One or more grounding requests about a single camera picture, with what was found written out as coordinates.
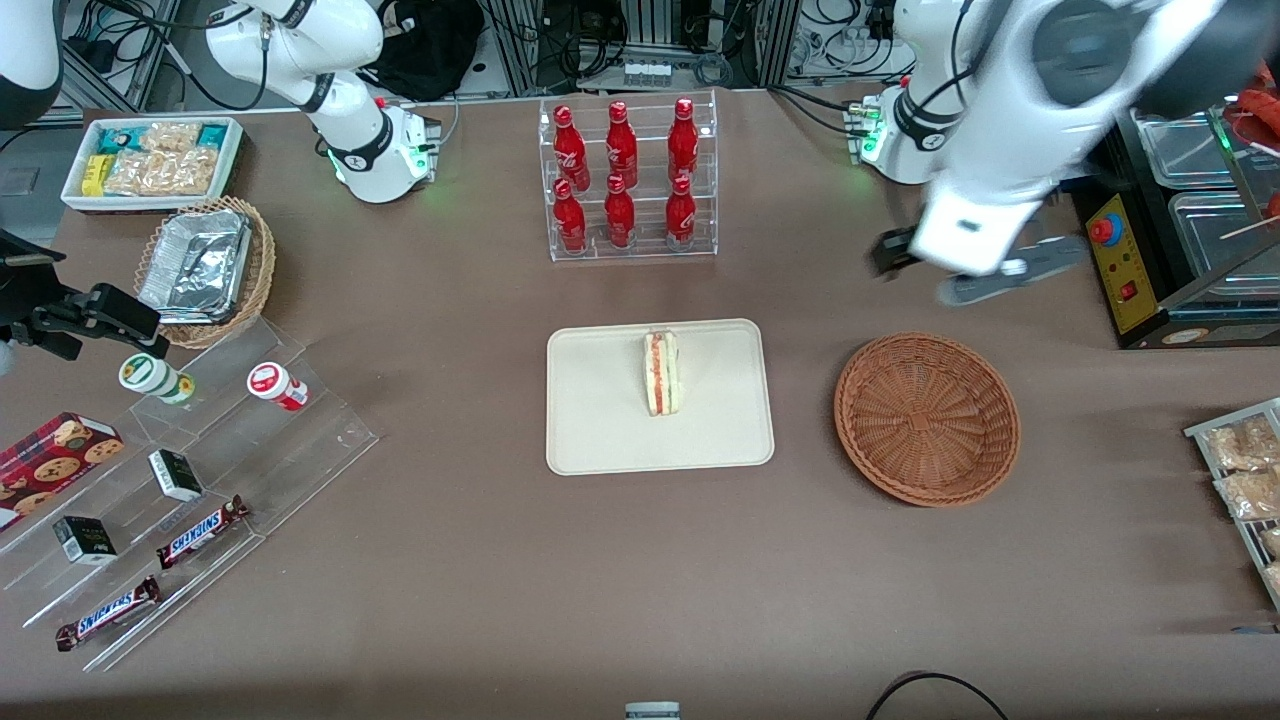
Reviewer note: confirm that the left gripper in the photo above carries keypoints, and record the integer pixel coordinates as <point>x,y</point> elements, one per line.
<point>893,251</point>

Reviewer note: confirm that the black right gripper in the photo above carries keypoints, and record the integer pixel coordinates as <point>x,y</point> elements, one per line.
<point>38,322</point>

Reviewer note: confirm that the triangle sandwich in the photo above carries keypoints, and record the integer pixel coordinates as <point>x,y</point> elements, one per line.
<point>660,375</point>

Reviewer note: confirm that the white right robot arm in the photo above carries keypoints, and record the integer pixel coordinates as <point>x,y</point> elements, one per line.
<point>355,150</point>

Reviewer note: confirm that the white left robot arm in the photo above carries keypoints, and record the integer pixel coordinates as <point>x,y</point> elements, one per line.
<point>1000,90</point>

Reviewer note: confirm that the large round wicker basket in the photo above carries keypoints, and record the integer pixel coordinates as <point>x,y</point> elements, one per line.
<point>925,420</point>

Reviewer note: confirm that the small wicker basket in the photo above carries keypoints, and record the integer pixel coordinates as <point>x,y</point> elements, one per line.
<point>258,270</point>

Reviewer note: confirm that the beige rectangular tray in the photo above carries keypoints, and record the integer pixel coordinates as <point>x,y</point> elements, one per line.
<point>600,420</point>

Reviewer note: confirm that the tray of packaged snacks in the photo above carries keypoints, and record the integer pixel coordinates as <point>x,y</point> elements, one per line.
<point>1245,530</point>

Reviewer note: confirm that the green sunflower lidded cup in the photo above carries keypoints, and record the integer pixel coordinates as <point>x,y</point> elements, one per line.
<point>150,375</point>

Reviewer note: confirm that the stack of foil trays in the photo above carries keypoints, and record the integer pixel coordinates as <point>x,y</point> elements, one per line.
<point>195,265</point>

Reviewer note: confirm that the red plaid cookie box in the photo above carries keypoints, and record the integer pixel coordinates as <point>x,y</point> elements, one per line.
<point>50,465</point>

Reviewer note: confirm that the yellow snack packet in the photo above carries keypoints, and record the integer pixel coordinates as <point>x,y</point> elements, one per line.
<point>96,174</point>

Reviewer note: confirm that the clear bag of crackers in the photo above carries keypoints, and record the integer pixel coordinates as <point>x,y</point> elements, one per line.
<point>170,136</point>
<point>160,173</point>

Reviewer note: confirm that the black box with white label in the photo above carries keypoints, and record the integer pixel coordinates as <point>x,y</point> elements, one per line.
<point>176,476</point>

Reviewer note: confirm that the teal snack packet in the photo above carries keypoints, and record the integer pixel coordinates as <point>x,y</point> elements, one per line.
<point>116,140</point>
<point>211,135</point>

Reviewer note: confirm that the red lidded cup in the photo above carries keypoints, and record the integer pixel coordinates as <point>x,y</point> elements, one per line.
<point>275,385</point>

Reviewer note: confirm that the small black carton box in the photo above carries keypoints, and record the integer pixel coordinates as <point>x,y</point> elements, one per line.
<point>88,540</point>

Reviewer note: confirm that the red emergency stop button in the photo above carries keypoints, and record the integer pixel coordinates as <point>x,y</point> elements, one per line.
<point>1104,230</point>

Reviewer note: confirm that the red cola bottle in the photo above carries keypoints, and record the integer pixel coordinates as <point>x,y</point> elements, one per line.
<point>568,145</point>
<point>619,215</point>
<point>680,215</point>
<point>683,140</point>
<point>621,145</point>
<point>570,218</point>

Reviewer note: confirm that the clear acrylic stepped shelf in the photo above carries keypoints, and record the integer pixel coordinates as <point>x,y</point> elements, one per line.
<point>280,450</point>

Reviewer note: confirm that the white snack bin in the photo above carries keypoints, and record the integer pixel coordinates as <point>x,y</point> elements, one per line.
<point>235,150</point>

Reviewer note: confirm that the Snickers chocolate bar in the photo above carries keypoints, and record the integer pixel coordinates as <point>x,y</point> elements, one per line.
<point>202,532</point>
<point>107,613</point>

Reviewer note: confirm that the clear acrylic bottle rack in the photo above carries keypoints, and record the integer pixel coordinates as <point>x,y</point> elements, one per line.
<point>650,245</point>

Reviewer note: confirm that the black food warmer cabinet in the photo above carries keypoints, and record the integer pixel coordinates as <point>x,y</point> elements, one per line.
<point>1135,290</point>

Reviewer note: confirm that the white power strip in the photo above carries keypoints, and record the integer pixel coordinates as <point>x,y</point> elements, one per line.
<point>646,73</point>

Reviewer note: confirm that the steel food pan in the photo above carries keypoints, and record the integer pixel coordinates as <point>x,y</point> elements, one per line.
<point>1215,240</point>
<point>1185,150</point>

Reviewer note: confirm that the clear bag of snacks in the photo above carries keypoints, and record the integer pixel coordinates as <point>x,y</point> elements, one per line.
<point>1250,493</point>
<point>1240,447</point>

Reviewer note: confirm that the black bag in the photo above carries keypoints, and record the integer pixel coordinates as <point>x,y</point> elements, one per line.
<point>425,45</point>

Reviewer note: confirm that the small grey device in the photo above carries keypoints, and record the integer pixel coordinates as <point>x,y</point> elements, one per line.
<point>652,711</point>

